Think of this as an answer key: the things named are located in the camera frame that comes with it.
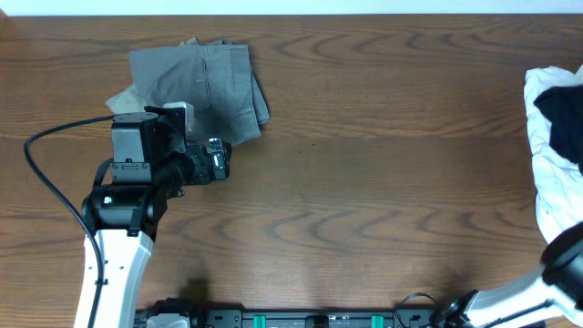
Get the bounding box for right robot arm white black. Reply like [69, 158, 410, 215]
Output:
[439, 223, 582, 327]

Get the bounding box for beige folded garment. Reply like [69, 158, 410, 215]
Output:
[106, 84, 146, 114]

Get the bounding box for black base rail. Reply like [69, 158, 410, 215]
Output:
[134, 298, 456, 328]

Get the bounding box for grey folded shorts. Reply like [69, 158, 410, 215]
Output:
[128, 42, 270, 146]

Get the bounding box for white crumpled garment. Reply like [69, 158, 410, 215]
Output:
[524, 67, 582, 242]

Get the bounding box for dark teal t-shirt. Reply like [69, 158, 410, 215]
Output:
[534, 85, 582, 173]

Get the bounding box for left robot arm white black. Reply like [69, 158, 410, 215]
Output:
[74, 108, 232, 327]

